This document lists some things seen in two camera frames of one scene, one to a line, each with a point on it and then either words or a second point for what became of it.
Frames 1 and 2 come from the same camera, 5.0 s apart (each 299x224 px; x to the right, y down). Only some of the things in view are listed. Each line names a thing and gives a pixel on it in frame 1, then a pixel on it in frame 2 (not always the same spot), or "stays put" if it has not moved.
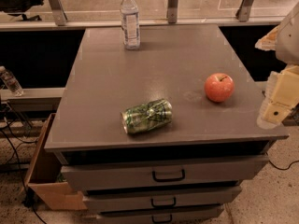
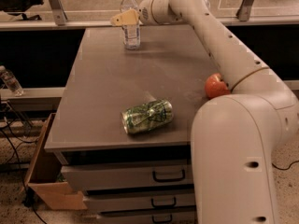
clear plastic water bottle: [130, 21] stays put
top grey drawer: [162, 174] stays put
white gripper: [289, 40] -> [144, 13]
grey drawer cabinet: [166, 133] stays put
